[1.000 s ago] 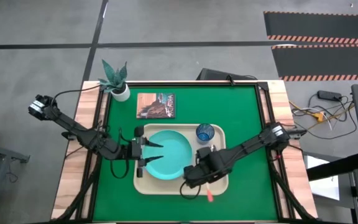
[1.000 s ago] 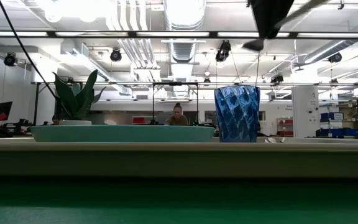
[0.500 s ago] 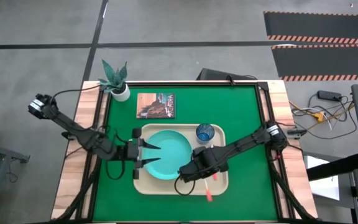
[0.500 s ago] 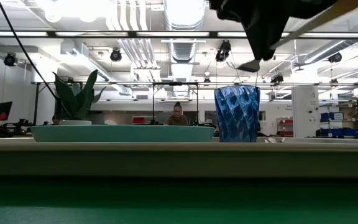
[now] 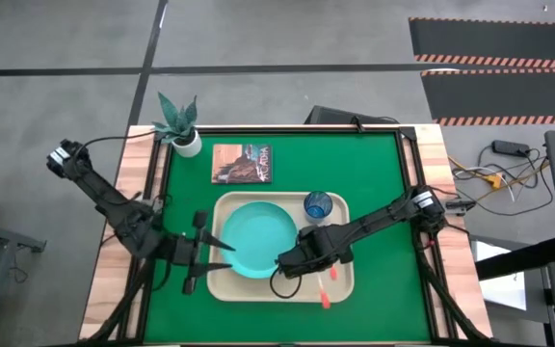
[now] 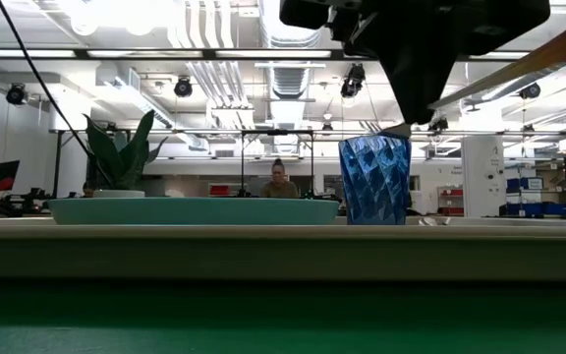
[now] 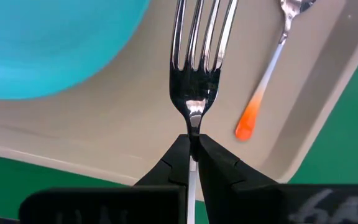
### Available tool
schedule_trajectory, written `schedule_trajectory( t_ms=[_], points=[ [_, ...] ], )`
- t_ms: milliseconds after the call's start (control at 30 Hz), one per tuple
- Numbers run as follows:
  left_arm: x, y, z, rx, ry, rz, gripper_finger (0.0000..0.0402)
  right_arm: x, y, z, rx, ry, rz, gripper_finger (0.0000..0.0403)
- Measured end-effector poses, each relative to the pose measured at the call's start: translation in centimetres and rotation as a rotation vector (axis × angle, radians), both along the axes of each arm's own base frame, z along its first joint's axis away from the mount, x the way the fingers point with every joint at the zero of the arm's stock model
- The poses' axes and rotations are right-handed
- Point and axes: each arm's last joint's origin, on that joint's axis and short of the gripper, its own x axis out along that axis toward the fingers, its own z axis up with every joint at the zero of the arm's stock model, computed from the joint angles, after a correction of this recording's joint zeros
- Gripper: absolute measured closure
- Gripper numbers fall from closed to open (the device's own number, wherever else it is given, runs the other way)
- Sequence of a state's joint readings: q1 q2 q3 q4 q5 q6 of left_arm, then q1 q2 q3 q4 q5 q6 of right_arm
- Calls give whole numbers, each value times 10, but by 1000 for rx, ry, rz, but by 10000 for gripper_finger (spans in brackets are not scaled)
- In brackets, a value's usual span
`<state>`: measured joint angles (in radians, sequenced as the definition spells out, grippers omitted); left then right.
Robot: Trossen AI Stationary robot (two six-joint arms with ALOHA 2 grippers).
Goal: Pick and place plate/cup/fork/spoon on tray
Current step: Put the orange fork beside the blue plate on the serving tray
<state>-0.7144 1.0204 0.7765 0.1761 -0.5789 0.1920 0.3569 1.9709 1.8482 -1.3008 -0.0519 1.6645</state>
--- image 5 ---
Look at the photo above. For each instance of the black floor mat hazard stripes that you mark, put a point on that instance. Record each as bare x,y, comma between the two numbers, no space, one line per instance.
499,41
499,96

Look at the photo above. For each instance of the black power strip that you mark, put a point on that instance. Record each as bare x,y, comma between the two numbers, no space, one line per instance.
509,147

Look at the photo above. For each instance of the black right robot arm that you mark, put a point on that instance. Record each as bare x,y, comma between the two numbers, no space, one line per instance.
383,217

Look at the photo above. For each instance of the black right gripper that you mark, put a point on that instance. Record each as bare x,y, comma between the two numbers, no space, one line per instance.
321,246

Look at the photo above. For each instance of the black aluminium rig frame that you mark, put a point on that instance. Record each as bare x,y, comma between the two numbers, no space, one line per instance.
282,129

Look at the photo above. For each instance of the Arcadia picture book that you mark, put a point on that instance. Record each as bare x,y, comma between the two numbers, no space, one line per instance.
241,164

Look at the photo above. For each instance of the green table mat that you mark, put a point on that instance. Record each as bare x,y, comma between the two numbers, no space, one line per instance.
378,299

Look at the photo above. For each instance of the blue faceted cup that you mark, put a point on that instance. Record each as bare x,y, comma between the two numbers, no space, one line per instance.
319,206

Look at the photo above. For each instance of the black beam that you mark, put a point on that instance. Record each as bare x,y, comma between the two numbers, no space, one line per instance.
518,260

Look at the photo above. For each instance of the white paper sheet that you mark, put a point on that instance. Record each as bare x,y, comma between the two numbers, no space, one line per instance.
499,289

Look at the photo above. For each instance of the snake plant in white pot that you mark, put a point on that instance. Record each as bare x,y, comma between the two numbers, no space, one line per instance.
188,147

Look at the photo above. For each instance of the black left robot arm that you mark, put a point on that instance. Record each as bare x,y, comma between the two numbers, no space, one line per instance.
113,207

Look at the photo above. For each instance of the teal round plate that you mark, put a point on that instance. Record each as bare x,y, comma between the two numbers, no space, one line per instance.
258,236

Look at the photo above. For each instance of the black box behind table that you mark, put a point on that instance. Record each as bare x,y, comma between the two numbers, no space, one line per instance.
330,115

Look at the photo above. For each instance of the beige rectangular tray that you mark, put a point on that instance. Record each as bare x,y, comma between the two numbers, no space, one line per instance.
258,289

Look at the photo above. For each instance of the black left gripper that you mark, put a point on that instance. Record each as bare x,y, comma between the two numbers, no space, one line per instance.
183,249

